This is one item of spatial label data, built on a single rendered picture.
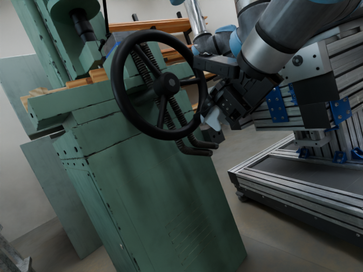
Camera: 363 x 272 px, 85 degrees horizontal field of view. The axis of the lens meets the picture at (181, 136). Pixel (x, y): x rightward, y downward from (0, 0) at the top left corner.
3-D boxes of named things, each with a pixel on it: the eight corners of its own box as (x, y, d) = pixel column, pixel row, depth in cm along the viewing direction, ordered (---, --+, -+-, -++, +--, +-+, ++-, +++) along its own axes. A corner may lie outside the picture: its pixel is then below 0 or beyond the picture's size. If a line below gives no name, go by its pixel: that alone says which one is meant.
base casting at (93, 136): (83, 158, 54) (68, 128, 53) (59, 160, 100) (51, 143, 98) (194, 109, 81) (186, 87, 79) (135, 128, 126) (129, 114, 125)
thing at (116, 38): (118, 46, 55) (109, 26, 54) (106, 62, 63) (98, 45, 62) (155, 41, 62) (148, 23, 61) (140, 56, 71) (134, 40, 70)
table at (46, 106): (38, 114, 41) (24, 86, 40) (35, 131, 66) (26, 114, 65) (216, 65, 77) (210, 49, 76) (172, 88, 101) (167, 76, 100)
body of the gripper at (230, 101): (229, 129, 40) (269, 87, 30) (202, 99, 42) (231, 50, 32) (250, 115, 44) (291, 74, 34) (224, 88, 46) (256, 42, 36)
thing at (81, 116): (77, 125, 54) (71, 111, 54) (66, 133, 71) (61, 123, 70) (182, 89, 78) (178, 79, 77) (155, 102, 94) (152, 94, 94)
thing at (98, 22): (98, 43, 94) (85, 11, 91) (93, 52, 101) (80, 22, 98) (115, 41, 99) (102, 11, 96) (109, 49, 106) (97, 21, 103)
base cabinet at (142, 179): (178, 355, 65) (82, 159, 54) (116, 274, 111) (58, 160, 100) (249, 254, 91) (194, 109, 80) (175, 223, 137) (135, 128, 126)
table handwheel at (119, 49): (82, 67, 38) (166, 5, 51) (67, 95, 53) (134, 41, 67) (178, 164, 49) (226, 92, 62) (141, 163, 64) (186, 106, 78)
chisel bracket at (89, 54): (96, 65, 70) (85, 41, 69) (87, 78, 81) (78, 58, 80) (115, 61, 75) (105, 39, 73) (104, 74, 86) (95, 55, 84)
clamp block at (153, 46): (128, 77, 54) (114, 45, 53) (112, 91, 65) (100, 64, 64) (168, 68, 63) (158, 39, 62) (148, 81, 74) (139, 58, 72)
